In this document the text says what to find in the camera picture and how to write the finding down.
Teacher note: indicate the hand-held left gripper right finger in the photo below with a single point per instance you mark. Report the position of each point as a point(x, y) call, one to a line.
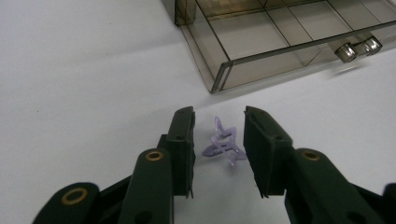
point(299, 180)

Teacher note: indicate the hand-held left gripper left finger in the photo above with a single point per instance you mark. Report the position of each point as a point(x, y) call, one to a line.
point(155, 180)

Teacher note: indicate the purple star hair clip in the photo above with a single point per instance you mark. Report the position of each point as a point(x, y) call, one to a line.
point(221, 146)

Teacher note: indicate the smoked clear drawer box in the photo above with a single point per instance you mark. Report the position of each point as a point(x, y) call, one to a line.
point(183, 11)

